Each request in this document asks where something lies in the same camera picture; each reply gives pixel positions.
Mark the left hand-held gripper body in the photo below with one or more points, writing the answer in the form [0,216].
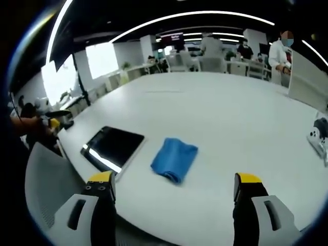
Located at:
[42,105]

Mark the green potted plant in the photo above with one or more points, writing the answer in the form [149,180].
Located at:
[125,65]

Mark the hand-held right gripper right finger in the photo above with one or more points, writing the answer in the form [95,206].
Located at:
[256,205]

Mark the grey mesh office chair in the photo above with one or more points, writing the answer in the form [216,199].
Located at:
[48,184]

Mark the wall display screen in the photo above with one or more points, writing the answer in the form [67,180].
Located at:
[172,37]

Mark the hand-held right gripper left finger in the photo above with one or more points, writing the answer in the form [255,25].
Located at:
[101,205]

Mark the white device with black parts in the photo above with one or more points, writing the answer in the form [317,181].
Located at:
[319,135]

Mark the white partition board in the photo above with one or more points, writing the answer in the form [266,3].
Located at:
[307,77]

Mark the blue cleaning cloth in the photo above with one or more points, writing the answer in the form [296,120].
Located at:
[174,160]

